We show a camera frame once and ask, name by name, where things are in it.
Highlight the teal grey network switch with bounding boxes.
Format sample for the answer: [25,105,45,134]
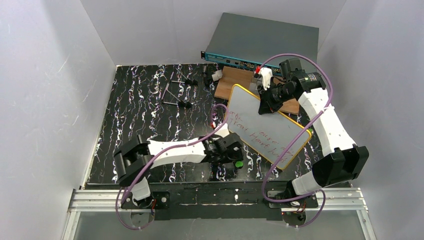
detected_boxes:
[201,12,319,71]

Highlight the brown wooden board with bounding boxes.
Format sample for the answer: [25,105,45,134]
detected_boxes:
[214,66,300,115]

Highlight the silver metal bracket stand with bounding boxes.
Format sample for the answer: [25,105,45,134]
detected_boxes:
[249,73,262,92]

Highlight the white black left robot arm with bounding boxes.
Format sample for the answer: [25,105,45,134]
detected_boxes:
[113,133,244,205]

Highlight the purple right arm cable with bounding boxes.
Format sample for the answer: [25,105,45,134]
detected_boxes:
[258,52,334,229]

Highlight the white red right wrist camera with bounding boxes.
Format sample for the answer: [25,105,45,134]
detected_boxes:
[255,66,273,90]

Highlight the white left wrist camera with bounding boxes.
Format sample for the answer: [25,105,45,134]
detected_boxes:
[211,123,230,138]

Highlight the yellow framed whiteboard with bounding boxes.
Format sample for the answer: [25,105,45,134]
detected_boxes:
[227,84,304,163]

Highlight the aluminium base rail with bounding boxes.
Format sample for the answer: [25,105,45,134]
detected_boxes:
[61,187,376,240]

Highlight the white pvc elbow far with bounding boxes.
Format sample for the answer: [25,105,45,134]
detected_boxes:
[211,70,223,82]

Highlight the green black whiteboard eraser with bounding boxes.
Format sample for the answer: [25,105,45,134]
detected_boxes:
[233,161,244,169]

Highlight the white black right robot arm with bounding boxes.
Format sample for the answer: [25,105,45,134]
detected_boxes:
[254,54,370,204]

